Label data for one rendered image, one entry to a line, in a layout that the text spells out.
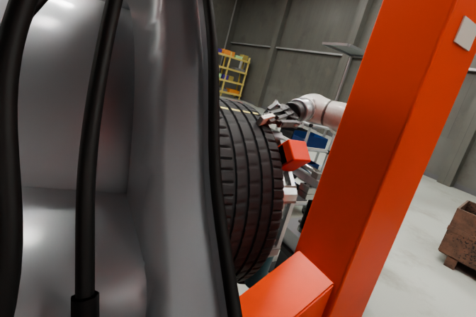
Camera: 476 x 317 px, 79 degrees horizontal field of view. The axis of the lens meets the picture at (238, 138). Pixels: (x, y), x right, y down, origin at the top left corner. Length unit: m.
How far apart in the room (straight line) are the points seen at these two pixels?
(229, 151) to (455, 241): 3.15
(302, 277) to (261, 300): 0.12
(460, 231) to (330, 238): 2.93
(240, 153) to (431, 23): 0.51
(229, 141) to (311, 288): 0.42
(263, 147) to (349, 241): 0.33
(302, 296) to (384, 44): 0.61
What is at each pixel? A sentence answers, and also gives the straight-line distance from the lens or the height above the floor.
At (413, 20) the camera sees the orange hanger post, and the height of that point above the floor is 1.47.
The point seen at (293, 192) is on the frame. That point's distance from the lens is 0.95.
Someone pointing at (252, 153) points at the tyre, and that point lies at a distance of 0.82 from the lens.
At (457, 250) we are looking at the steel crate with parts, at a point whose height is 0.20.
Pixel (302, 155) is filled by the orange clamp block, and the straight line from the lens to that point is 0.90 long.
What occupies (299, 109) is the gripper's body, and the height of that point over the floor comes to 1.21.
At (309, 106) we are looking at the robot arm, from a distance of 1.09.
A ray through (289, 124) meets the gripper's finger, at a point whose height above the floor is 1.16.
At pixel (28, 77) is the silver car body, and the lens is 0.58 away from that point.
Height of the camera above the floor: 1.28
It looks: 12 degrees down
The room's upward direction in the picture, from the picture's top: 15 degrees clockwise
